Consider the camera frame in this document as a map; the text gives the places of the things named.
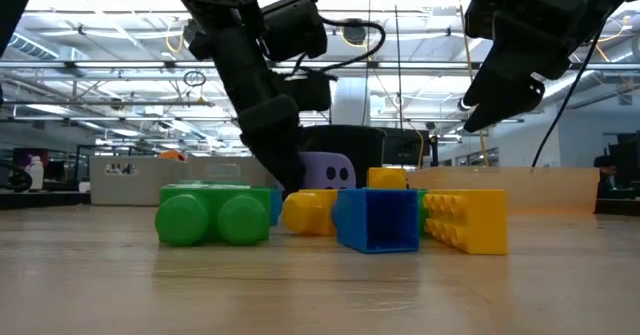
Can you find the dark background bench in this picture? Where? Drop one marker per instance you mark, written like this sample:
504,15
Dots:
45,199

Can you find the light blue toy block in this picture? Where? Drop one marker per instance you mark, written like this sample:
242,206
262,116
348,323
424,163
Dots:
276,207

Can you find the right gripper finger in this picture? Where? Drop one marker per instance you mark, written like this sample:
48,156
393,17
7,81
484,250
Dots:
500,95

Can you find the dark background workstation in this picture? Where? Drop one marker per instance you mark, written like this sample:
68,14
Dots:
625,195

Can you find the white bottle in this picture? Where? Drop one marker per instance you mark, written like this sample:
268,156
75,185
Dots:
35,175

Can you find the long yellow studded block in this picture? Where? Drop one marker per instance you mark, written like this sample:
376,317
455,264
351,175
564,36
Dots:
475,220

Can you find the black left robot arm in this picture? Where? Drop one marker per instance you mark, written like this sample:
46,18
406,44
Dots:
225,15

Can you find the orange plastic tray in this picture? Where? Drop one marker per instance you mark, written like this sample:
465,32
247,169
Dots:
525,190

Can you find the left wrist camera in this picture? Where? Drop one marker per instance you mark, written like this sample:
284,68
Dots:
307,91

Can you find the black plastic bucket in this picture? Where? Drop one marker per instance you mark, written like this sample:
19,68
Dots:
360,150

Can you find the person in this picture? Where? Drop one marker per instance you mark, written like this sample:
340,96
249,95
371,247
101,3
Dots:
606,172

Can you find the purple foam die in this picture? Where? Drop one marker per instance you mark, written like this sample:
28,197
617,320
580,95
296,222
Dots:
330,172

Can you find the grey plastic bin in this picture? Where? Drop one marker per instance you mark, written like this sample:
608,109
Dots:
135,185
225,170

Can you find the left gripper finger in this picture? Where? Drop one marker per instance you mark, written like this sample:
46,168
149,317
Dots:
272,155

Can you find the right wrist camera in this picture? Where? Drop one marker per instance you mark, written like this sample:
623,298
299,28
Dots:
482,10

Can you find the yellow toy block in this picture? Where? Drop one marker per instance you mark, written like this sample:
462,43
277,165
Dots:
387,179
310,212

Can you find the orange foam die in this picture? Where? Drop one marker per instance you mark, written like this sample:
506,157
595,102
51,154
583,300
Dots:
172,156

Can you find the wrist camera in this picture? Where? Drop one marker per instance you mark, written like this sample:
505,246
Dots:
482,10
307,91

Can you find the large green toy block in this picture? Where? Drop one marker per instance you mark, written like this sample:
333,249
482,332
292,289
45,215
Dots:
215,215

